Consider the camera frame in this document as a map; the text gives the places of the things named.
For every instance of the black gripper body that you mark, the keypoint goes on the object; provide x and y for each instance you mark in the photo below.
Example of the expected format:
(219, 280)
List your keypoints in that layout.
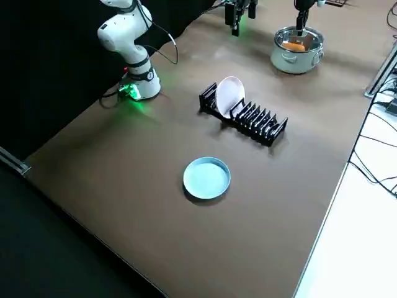
(243, 3)
(305, 4)

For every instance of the orange corn cob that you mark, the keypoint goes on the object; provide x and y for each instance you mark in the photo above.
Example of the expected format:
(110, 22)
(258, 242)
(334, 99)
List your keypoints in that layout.
(294, 46)

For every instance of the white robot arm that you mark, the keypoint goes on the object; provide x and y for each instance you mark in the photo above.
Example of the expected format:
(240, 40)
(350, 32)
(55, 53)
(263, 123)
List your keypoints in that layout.
(118, 34)

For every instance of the grey steel cooking pot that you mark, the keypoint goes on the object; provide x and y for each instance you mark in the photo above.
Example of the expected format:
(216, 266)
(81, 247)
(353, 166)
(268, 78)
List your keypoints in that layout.
(294, 63)

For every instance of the white plate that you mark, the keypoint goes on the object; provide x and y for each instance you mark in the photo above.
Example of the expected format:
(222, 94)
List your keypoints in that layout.
(229, 96)

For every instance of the light blue plate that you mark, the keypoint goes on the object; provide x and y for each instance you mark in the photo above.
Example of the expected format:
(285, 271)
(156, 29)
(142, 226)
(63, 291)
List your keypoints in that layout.
(206, 178)

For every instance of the black dish rack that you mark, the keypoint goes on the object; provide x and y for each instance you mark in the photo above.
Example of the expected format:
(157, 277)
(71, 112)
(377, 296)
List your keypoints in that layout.
(263, 127)

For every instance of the aluminium profile post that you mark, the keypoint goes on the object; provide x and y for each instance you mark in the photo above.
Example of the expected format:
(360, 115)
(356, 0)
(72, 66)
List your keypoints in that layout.
(15, 161)
(381, 69)

